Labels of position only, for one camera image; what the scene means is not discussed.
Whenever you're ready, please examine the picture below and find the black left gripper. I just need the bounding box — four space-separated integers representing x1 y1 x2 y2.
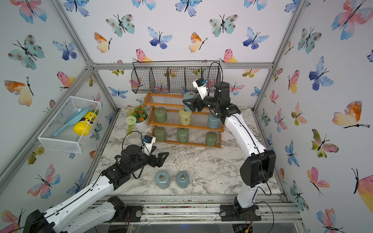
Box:
129 150 169 175

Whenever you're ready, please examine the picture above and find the blue canister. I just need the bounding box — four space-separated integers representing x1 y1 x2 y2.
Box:
183 91 197 112
154 170 171 189
175 171 190 189
207 114 220 129

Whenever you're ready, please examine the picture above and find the yellow canister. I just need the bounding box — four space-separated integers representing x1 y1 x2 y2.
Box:
179 108 192 126

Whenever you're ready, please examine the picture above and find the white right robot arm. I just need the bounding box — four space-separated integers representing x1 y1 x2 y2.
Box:
183 78 276 210

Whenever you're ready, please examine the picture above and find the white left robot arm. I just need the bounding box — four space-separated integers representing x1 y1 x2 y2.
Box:
23 145 169 233

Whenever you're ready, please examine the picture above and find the wooden three-tier shelf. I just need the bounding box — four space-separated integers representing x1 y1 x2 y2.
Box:
144 92 224 148

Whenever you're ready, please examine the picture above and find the green canister bottom left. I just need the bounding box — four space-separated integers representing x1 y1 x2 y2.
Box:
154 127 167 142

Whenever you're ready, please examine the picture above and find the green canister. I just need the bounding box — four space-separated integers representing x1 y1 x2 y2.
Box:
154 127 167 142
205 131 218 147
177 128 189 143
154 107 168 123

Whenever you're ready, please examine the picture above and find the green canister bottom middle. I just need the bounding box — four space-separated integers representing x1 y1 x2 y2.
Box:
177 128 189 143

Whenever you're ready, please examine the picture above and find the green canister bottom right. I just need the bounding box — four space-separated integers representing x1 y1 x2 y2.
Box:
205 131 218 147

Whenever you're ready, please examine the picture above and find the green canister middle left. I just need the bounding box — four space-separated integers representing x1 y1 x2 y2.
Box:
154 107 168 123

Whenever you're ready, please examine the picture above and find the white pot with flowers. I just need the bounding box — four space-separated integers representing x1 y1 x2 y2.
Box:
126 104 149 133

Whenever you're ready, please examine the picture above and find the yellow bottle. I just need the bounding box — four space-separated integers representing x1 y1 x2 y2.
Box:
73 111 97 136

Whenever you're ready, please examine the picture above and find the teal dustpan scoop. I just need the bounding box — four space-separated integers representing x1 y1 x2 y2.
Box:
52 107 91 137

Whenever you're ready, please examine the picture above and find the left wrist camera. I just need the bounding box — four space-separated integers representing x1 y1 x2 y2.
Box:
143 135 156 155

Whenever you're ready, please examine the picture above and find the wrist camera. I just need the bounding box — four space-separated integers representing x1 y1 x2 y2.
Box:
192 78 208 100
143 135 156 155

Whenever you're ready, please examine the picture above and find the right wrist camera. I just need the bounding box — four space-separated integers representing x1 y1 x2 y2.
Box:
192 78 208 100

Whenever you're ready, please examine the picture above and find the black wire wall basket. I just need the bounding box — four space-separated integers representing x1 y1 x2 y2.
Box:
130 60 223 94

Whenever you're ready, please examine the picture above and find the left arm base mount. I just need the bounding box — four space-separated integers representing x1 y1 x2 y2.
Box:
107 196 143 224

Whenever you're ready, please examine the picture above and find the white mesh wall basket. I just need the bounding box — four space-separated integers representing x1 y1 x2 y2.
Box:
37 96 102 153

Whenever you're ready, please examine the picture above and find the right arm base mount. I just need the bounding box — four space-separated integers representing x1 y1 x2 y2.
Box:
219 198 261 221

